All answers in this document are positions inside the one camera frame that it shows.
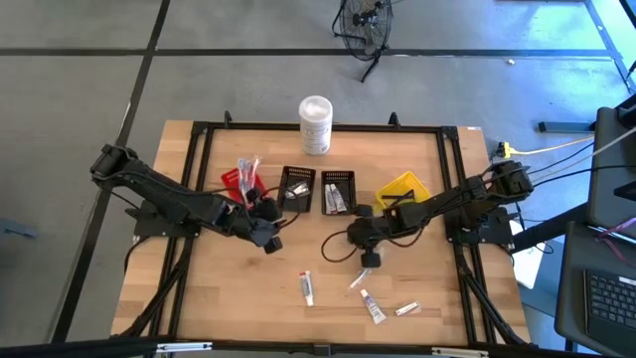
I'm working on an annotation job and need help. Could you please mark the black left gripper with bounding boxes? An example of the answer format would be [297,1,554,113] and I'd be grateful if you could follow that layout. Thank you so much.
[226,187,284,256]

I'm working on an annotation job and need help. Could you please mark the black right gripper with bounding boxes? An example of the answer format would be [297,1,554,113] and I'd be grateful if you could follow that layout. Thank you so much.
[347,203,394,269]

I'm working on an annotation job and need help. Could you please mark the clear toothbrush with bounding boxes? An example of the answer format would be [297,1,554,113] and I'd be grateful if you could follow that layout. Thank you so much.
[348,268,373,291]

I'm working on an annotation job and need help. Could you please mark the clear silver packet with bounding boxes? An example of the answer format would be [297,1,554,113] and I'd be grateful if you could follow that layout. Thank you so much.
[285,181,310,200]

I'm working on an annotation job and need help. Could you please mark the small white tube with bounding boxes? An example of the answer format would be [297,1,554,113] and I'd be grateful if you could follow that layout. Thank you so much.
[331,182,348,213]

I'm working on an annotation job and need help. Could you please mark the red toothbrush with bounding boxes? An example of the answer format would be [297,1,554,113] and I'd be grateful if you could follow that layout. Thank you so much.
[249,154,263,188]

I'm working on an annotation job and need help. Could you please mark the white toothpaste tube blue print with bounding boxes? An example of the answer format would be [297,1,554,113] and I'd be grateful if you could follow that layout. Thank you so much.
[298,270,315,307]

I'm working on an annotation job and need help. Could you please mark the small clear packet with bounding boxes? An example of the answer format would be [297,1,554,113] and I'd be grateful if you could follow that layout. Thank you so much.
[395,300,422,317]

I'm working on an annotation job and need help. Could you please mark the black plastic basket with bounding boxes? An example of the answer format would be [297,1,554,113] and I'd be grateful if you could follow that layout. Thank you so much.
[320,170,357,217]
[275,165,317,214]

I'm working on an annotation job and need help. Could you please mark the red plastic basket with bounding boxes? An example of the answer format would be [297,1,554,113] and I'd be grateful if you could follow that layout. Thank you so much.
[221,167,269,205]

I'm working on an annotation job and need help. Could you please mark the yellow plastic basket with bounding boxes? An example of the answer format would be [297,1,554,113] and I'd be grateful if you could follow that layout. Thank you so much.
[374,171,431,213]

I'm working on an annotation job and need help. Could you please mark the white tube purple print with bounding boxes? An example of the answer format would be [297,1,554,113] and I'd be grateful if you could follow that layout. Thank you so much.
[359,288,388,325]

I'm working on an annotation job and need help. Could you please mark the white wipes canister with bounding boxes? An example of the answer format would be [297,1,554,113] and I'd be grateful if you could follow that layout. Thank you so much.
[297,94,334,157]

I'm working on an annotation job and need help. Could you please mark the white paper sheet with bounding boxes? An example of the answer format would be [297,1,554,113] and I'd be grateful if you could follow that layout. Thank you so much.
[510,221,547,290]

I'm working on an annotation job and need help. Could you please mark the black desk leg bar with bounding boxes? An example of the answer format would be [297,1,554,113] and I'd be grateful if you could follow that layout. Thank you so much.
[511,203,591,253]

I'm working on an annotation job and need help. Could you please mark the black floor fan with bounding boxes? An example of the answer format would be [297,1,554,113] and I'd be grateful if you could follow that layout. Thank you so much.
[331,0,395,85]

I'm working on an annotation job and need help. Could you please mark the black floor bar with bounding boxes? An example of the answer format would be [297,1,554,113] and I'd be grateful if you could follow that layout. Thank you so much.
[539,120,596,134]

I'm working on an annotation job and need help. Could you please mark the black rig crossbar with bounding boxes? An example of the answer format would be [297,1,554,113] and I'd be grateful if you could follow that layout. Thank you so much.
[0,336,636,358]

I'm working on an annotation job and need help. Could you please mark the grey side table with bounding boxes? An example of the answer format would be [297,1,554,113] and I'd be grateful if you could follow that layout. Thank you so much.
[588,106,636,228]

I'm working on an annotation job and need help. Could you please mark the grey laptop with keyboard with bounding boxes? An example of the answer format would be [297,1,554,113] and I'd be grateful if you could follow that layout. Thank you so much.
[554,221,636,355]

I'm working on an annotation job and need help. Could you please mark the grey floor object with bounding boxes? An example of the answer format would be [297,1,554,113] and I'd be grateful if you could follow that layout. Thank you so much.
[0,218,40,241]

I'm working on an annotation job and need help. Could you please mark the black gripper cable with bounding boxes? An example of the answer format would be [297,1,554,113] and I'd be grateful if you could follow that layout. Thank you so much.
[320,229,360,264]
[255,186,302,230]

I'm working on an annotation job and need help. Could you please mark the black aluminium table frame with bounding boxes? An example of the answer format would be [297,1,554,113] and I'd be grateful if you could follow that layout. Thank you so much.
[111,111,533,349]

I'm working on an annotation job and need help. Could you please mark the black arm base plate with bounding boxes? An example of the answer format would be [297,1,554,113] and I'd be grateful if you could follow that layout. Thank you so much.
[132,198,203,239]
[444,206,513,245]

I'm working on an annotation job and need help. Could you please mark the silver mounting bracket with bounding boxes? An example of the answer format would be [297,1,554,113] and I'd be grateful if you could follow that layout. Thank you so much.
[430,346,491,358]
[156,341,214,354]

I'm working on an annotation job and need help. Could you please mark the yellow extension cord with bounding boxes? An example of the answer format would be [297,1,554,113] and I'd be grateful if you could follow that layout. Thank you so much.
[498,134,596,159]

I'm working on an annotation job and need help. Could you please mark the black power cable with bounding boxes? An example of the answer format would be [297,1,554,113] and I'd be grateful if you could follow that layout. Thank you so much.
[526,142,596,176]
[532,163,636,189]

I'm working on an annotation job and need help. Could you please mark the purple cable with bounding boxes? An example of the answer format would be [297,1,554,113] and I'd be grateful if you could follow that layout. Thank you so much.
[594,216,636,272]

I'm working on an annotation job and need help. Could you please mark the white cable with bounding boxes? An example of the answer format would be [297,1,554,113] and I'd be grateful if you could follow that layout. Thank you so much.
[593,126,636,156]

